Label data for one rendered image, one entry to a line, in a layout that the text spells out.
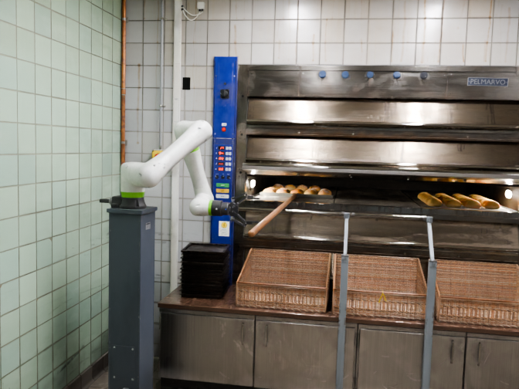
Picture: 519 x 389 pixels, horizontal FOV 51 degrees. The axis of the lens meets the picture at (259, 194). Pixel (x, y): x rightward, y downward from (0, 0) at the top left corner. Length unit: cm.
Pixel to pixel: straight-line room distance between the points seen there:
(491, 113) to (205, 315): 220
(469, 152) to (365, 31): 103
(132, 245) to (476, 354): 200
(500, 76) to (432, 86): 42
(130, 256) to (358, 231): 154
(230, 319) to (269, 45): 180
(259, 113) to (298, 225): 81
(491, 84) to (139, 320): 258
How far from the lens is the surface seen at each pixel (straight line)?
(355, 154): 364
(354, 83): 368
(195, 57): 384
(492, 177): 361
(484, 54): 379
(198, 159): 317
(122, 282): 303
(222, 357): 343
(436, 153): 369
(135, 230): 294
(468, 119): 372
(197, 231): 383
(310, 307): 329
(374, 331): 328
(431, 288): 317
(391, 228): 370
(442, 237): 374
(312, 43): 372
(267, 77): 373
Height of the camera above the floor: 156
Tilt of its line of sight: 5 degrees down
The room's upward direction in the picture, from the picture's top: 2 degrees clockwise
